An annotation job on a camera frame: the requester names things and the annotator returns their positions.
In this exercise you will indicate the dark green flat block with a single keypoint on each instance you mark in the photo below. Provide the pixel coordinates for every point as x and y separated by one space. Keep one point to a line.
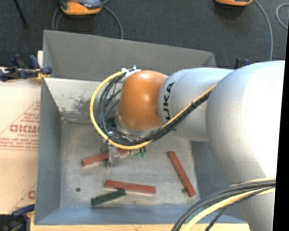
108 197

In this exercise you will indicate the red-brown block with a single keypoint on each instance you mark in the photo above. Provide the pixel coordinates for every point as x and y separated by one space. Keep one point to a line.
181 174
93 159
130 186

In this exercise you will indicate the brown cardboard board, red print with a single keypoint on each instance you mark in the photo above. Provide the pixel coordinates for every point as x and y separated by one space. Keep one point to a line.
11 164

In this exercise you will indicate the grey metal bin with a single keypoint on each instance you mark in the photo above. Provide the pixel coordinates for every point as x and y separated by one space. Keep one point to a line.
84 58

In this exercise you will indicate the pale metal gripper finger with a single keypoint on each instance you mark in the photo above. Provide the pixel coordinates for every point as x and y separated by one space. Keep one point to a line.
114 159
104 148

